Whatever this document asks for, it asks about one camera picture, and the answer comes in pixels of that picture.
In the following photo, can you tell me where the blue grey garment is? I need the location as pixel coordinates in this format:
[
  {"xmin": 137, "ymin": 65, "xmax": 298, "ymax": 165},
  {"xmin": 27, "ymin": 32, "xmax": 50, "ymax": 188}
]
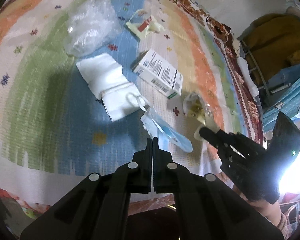
[{"xmin": 266, "ymin": 64, "xmax": 300, "ymax": 93}]

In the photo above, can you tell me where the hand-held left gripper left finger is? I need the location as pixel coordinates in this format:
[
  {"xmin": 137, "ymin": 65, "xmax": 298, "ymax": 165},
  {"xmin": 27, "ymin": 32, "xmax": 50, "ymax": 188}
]
[{"xmin": 20, "ymin": 137, "xmax": 153, "ymax": 240}]

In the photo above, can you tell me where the yellow and red wrapper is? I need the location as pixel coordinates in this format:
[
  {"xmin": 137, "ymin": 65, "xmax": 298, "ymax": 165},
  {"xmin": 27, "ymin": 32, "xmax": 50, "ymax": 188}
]
[{"xmin": 126, "ymin": 9, "xmax": 164, "ymax": 40}]

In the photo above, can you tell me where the metal rack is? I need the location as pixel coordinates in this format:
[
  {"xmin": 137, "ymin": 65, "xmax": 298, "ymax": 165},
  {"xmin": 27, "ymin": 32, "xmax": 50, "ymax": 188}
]
[{"xmin": 239, "ymin": 37, "xmax": 293, "ymax": 105}]

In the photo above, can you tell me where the clear plastic bag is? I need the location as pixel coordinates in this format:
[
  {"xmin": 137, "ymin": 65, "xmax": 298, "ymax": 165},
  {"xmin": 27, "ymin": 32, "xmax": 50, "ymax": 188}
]
[{"xmin": 64, "ymin": 0, "xmax": 119, "ymax": 57}]

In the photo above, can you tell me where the striped woven mat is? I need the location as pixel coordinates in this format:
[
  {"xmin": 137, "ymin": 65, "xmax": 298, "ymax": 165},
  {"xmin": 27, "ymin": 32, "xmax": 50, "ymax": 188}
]
[{"xmin": 0, "ymin": 0, "xmax": 264, "ymax": 204}]

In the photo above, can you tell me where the brown bin with gold rim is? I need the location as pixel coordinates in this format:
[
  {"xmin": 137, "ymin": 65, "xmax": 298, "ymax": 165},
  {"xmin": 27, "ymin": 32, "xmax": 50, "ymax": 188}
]
[{"xmin": 127, "ymin": 203, "xmax": 182, "ymax": 240}]

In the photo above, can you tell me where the person's right forearm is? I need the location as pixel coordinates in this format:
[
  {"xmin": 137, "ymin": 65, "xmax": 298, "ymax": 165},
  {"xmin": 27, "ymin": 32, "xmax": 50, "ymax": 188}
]
[{"xmin": 234, "ymin": 185, "xmax": 290, "ymax": 235}]

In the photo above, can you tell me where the white medicine box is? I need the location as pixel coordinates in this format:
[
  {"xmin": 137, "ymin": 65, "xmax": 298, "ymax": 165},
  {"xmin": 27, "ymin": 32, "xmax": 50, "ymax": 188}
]
[{"xmin": 130, "ymin": 49, "xmax": 184, "ymax": 100}]

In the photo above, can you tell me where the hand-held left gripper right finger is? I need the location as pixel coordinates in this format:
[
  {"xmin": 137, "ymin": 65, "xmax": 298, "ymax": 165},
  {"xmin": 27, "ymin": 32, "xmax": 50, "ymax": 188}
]
[{"xmin": 152, "ymin": 137, "xmax": 284, "ymax": 240}]

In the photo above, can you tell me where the blue face mask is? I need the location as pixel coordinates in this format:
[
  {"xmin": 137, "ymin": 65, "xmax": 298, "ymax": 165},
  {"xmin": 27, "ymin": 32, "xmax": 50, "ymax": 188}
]
[{"xmin": 140, "ymin": 106, "xmax": 193, "ymax": 153}]

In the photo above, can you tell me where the mustard hanging garment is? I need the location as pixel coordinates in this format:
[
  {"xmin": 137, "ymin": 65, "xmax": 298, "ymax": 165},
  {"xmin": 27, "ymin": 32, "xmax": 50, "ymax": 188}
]
[{"xmin": 241, "ymin": 14, "xmax": 300, "ymax": 85}]

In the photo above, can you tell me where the white tissue paper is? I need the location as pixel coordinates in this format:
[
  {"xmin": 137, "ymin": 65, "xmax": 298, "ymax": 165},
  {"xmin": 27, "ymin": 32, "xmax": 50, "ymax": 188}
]
[{"xmin": 76, "ymin": 52, "xmax": 130, "ymax": 98}]

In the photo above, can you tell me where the clear yellowish wrapper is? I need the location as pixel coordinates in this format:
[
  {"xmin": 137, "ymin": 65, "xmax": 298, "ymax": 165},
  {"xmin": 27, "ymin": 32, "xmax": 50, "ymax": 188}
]
[{"xmin": 182, "ymin": 92, "xmax": 212, "ymax": 140}]

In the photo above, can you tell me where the white cloth strip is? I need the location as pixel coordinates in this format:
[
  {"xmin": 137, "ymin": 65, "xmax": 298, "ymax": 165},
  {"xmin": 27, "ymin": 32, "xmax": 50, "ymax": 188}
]
[{"xmin": 236, "ymin": 56, "xmax": 260, "ymax": 97}]

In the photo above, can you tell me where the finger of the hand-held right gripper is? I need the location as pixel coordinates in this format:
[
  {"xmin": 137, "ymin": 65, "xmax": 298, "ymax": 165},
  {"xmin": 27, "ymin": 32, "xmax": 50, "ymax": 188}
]
[{"xmin": 199, "ymin": 127, "xmax": 247, "ymax": 162}]

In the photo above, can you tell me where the light blue printed cloth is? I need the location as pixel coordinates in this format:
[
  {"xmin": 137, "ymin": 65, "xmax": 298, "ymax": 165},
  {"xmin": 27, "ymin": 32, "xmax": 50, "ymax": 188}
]
[{"xmin": 262, "ymin": 72, "xmax": 300, "ymax": 133}]

